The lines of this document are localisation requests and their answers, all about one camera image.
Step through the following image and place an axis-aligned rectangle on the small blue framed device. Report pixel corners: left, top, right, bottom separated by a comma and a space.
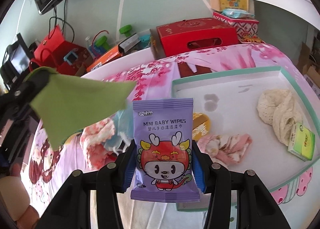
64, 49, 78, 66

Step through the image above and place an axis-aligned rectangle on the yellow round powder puff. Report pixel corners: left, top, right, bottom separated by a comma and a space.
192, 112, 210, 142

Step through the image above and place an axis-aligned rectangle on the blue wipes pack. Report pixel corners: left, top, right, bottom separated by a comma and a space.
221, 8, 254, 20

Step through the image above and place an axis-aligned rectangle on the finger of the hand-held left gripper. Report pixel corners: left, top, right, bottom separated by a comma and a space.
5, 70, 50, 110

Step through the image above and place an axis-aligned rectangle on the red cardboard box with slot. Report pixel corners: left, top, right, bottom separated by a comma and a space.
156, 18, 239, 58

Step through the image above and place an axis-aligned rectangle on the pink white crochet cloth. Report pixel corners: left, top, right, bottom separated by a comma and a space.
80, 119, 120, 171

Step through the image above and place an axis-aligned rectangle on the person's left hand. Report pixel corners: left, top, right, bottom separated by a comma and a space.
10, 163, 41, 221

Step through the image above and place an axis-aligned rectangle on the red paper gift bag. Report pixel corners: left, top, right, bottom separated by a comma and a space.
34, 25, 75, 65

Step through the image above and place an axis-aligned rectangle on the light blue face mask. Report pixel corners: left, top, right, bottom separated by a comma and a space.
107, 110, 134, 156

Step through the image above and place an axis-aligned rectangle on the red gold paper ornament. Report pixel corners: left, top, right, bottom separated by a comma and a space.
240, 35, 262, 44

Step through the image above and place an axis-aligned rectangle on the orange cardboard box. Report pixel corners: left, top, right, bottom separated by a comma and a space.
86, 49, 153, 73

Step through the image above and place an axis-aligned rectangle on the clear water bottle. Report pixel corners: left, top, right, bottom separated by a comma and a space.
85, 36, 97, 56

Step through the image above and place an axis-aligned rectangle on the white tray with teal rim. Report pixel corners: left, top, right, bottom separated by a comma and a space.
171, 67, 320, 213

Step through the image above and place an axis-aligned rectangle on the red patterned tin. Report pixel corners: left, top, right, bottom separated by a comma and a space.
212, 10, 259, 42

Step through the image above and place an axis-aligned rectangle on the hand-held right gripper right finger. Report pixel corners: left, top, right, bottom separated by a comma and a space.
191, 141, 285, 229

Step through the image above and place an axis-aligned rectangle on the pink fabric headband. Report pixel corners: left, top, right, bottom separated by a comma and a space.
199, 133, 253, 165

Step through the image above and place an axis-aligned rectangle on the purple baby wipes packet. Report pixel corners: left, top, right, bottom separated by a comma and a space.
130, 98, 202, 202

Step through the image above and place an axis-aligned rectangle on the cream lace scrunchie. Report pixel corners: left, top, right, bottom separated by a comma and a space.
257, 89, 304, 146

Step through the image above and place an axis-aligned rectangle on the dark red open box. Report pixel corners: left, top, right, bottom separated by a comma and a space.
54, 42, 94, 76

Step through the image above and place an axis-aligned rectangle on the light green cloth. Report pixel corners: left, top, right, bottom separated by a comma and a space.
29, 67, 137, 150

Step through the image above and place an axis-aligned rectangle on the brown cardboard box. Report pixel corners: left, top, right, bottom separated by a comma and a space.
297, 42, 320, 87

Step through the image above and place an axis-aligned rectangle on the green tissue pack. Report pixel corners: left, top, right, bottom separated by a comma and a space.
287, 122, 316, 162

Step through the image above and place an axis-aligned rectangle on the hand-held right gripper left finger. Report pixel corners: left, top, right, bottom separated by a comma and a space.
41, 141, 137, 229

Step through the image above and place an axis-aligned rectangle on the cartoon printed bed sheet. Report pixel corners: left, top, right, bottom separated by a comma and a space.
25, 42, 320, 229

